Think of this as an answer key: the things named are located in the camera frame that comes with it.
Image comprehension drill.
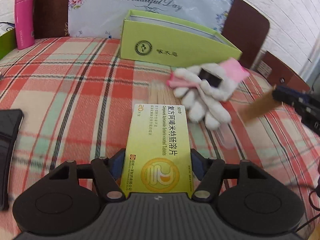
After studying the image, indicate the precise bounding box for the brown cardboard box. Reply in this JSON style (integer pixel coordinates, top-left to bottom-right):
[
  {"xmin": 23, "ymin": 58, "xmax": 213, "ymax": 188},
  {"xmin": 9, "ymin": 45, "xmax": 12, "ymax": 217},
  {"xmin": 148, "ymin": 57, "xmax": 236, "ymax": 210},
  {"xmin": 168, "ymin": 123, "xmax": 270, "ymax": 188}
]
[{"xmin": 257, "ymin": 51, "xmax": 311, "ymax": 93}]

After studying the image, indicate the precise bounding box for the gold box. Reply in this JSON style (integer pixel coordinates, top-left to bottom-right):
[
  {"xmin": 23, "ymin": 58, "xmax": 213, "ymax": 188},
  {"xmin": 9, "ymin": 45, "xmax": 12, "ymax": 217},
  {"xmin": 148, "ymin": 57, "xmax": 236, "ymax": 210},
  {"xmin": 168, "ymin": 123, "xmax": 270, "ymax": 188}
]
[{"xmin": 237, "ymin": 86, "xmax": 282, "ymax": 127}]

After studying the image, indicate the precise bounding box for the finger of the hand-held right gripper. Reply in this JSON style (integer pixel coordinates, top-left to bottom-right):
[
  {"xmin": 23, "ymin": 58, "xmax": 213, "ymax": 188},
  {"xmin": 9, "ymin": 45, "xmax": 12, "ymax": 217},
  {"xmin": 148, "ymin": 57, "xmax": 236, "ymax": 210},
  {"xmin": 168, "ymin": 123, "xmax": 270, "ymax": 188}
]
[{"xmin": 272, "ymin": 85, "xmax": 303, "ymax": 106}]

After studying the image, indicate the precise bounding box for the white charger plug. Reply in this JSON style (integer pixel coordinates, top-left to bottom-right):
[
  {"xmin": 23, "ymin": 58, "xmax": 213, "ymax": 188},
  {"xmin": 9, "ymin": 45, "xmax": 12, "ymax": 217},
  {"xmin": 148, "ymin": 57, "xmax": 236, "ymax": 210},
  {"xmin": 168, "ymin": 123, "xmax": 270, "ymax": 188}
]
[{"xmin": 0, "ymin": 22, "xmax": 13, "ymax": 36}]

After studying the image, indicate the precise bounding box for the black tape roll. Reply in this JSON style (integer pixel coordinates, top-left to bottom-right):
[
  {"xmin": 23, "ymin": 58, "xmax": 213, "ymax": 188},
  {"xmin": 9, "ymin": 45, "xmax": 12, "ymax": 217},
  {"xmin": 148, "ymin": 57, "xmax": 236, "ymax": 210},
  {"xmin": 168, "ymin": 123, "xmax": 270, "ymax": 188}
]
[{"xmin": 198, "ymin": 66, "xmax": 223, "ymax": 87}]

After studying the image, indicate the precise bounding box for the yellow-green medicine box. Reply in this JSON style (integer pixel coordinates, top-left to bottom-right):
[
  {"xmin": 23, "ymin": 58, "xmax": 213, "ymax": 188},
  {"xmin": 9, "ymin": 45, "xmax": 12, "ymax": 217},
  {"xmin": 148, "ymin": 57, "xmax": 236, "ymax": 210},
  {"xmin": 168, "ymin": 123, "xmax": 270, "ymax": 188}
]
[{"xmin": 120, "ymin": 103, "xmax": 193, "ymax": 194}]

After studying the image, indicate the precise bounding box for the clear plastic spoon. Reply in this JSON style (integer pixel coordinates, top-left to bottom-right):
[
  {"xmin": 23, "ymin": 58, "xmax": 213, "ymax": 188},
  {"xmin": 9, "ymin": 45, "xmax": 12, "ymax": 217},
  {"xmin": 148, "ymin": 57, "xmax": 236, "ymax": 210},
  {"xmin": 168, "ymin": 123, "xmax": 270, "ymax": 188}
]
[{"xmin": 214, "ymin": 124, "xmax": 236, "ymax": 148}]

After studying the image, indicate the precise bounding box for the green box with accessories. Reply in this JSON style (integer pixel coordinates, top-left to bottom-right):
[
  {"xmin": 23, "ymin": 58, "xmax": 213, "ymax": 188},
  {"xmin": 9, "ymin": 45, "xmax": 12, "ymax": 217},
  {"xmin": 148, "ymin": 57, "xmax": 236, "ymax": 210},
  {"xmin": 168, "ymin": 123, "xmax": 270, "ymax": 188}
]
[{"xmin": 0, "ymin": 27, "xmax": 16, "ymax": 60}]

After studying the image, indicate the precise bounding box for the light green box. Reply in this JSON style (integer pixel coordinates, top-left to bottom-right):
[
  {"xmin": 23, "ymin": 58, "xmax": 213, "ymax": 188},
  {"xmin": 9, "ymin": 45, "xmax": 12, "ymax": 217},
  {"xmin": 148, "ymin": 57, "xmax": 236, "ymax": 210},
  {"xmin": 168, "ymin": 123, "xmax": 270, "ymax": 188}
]
[{"xmin": 119, "ymin": 9, "xmax": 243, "ymax": 68}]

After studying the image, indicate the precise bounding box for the pink thermos bottle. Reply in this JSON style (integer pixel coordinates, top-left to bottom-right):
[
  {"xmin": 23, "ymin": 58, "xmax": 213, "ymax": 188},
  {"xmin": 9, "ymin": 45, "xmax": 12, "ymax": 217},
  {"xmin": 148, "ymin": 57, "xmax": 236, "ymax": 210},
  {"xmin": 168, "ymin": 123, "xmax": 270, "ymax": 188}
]
[{"xmin": 14, "ymin": 0, "xmax": 35, "ymax": 50}]

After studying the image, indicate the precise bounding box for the brown wooden headboard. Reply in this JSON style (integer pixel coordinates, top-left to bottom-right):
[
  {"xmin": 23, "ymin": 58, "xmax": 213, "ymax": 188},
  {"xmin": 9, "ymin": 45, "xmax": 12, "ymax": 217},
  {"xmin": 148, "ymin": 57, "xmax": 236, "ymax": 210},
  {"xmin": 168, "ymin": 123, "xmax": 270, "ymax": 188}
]
[{"xmin": 30, "ymin": 0, "xmax": 271, "ymax": 71}]

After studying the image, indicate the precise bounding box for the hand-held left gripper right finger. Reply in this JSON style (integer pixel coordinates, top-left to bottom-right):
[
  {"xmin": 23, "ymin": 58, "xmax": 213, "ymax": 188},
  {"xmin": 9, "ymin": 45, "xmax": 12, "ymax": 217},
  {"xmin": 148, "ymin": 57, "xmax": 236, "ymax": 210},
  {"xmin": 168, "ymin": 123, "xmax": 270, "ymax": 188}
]
[{"xmin": 190, "ymin": 148, "xmax": 270, "ymax": 200}]

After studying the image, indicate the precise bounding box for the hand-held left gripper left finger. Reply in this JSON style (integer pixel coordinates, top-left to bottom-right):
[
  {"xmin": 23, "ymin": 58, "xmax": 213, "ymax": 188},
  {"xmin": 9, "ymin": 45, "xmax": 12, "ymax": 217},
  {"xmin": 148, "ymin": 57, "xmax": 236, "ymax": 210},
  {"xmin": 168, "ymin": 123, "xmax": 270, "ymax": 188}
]
[{"xmin": 48, "ymin": 148, "xmax": 127, "ymax": 202}]

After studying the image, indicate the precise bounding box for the white glove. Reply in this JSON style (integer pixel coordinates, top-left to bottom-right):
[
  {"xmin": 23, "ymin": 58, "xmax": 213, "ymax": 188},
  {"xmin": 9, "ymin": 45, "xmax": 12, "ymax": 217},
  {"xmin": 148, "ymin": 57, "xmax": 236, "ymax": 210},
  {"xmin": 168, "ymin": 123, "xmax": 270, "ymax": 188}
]
[{"xmin": 172, "ymin": 63, "xmax": 232, "ymax": 131}]

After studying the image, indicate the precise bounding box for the black smartphone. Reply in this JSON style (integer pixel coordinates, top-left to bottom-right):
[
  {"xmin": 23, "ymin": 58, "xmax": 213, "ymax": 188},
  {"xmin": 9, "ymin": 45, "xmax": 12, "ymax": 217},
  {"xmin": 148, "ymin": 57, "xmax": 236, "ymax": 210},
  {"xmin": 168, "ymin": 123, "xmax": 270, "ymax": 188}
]
[{"xmin": 0, "ymin": 109, "xmax": 24, "ymax": 211}]

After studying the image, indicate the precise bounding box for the pink cloth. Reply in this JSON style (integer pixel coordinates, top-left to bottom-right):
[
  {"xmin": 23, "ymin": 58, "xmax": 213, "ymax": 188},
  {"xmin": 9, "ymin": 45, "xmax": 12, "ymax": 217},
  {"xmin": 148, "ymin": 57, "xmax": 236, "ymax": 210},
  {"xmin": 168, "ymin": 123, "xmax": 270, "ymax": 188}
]
[{"xmin": 219, "ymin": 58, "xmax": 251, "ymax": 82}]

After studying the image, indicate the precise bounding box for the plaid bed sheet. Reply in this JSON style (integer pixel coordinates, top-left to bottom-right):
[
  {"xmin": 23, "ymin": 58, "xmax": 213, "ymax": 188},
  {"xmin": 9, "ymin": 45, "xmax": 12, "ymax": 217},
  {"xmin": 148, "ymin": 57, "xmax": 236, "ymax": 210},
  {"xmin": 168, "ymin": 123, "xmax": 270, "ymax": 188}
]
[{"xmin": 0, "ymin": 37, "xmax": 320, "ymax": 233}]

